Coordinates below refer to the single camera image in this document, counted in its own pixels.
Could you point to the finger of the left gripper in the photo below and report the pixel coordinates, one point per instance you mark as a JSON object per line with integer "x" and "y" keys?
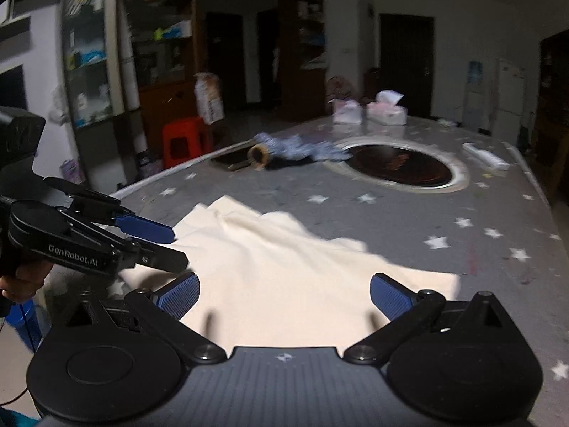
{"x": 161, "y": 258}
{"x": 145, "y": 229}

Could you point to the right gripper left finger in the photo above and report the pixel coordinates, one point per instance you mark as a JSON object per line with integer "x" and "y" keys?
{"x": 171, "y": 301}

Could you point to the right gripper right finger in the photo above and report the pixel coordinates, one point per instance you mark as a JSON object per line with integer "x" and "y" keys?
{"x": 395, "y": 300}

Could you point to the cream sweater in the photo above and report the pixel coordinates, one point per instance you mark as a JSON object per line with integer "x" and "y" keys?
{"x": 267, "y": 281}

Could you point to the left bare hand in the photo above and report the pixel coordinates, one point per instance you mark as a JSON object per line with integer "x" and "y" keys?
{"x": 26, "y": 282}

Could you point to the blue plastic bucket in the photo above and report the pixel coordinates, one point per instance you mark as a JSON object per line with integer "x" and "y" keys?
{"x": 27, "y": 320}

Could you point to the red plastic stool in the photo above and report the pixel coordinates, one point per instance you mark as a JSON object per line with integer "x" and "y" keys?
{"x": 185, "y": 139}

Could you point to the black smartphone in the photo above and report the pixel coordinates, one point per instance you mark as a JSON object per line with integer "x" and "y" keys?
{"x": 232, "y": 161}

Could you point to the round induction cooktop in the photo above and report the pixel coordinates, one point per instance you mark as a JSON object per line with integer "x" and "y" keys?
{"x": 401, "y": 165}

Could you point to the white paper carton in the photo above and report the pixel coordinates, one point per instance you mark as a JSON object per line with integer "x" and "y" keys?
{"x": 208, "y": 96}

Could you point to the white remote control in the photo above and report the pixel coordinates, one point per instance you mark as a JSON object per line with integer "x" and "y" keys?
{"x": 491, "y": 161}

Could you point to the blue knit work glove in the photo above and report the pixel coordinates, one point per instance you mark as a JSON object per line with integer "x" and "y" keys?
{"x": 272, "y": 153}

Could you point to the pink white tissue box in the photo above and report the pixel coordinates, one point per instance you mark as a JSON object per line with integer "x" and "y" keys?
{"x": 386, "y": 110}

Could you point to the wooden display shelf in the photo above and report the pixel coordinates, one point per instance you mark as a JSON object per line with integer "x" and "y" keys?
{"x": 112, "y": 48}

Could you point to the small white tissue box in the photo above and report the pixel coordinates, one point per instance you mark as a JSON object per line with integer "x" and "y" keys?
{"x": 347, "y": 111}

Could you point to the water dispenser with bottle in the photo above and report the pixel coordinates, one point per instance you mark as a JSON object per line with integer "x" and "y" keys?
{"x": 473, "y": 102}

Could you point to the white refrigerator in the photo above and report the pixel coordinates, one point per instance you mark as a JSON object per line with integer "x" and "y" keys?
{"x": 509, "y": 102}

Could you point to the spotted play tent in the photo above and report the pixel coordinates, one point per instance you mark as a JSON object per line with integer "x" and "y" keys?
{"x": 338, "y": 87}

